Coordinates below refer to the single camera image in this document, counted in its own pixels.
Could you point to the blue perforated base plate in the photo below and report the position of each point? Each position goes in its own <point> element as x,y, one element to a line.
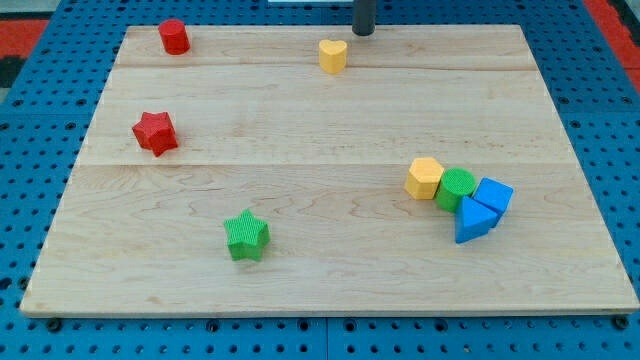
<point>48,109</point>

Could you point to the blue triangle block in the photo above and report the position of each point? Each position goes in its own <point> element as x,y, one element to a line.
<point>472,220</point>

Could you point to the green cylinder block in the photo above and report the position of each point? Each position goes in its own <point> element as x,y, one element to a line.
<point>455,184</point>

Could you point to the yellow hexagon block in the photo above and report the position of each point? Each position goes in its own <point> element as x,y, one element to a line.
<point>423,178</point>

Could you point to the wooden board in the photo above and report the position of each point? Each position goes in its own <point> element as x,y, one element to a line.
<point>323,159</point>

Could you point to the red star block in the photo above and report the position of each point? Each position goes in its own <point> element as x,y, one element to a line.
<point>155,132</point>

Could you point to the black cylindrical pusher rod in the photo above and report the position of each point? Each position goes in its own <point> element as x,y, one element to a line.
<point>364,17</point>

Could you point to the yellow heart block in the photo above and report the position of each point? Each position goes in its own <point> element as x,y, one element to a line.
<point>332,56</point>

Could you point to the red cylinder block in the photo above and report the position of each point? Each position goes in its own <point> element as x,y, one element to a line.
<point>174,36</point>

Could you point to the blue cube block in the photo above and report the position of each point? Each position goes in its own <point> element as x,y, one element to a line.
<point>495,195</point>

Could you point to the green star block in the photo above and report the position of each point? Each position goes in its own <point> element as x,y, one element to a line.
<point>247,236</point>

